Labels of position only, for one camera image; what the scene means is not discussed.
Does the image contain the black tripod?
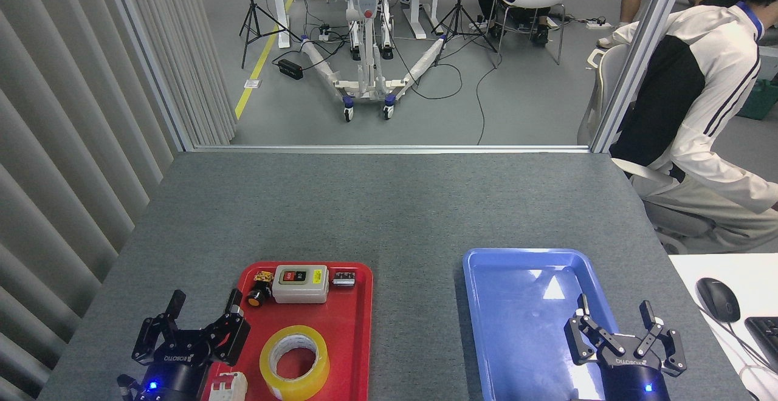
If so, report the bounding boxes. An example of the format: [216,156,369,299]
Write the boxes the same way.
[239,0,303,69]
[433,0,499,67]

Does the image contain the blue plastic tray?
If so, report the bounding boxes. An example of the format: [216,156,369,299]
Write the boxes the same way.
[463,248,627,401]

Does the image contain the green box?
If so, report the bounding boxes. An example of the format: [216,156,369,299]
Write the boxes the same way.
[735,78,778,121]

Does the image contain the white red block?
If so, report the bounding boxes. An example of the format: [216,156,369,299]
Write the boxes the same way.
[204,372,249,401]

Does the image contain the white stand on wheels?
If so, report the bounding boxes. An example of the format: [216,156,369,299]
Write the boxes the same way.
[301,0,447,123]

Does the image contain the grey two-button switch box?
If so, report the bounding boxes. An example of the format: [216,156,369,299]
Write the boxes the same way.
[272,265,329,304]

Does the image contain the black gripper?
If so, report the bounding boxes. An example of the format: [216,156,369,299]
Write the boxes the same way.
[564,293,687,401]
[131,289,251,401]

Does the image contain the black floor cable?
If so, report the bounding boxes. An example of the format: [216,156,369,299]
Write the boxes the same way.
[389,39,503,145]

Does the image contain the grey office chair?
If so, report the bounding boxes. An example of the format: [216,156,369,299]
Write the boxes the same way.
[577,44,718,255]

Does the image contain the grey vertical blinds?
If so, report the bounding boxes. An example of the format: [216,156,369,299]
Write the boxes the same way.
[0,0,238,401]

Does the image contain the black computer mouse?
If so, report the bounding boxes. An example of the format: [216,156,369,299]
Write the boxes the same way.
[696,278,742,323]

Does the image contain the black keyboard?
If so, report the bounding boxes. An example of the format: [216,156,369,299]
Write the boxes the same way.
[745,317,778,374]

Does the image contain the silver frame rail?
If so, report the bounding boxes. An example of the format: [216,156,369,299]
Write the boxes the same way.
[182,144,593,154]

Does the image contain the black mouse cable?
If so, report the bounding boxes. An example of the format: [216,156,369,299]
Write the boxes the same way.
[694,303,778,372]

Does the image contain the yellow black push button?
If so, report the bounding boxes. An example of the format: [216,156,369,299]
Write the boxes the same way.
[246,271,274,308]

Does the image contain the silver frame post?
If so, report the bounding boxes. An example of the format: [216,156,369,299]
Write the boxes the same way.
[591,0,694,154]
[100,0,195,153]

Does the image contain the white side table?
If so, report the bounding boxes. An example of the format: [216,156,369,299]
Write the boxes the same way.
[669,253,778,401]

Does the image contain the person in white jacket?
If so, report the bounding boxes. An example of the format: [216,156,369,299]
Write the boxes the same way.
[610,0,778,255]

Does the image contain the yellow clear tape roll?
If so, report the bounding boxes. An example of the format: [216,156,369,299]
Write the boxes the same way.
[260,326,331,401]

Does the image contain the red plastic tray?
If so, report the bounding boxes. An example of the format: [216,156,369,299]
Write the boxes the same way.
[207,261,373,401]

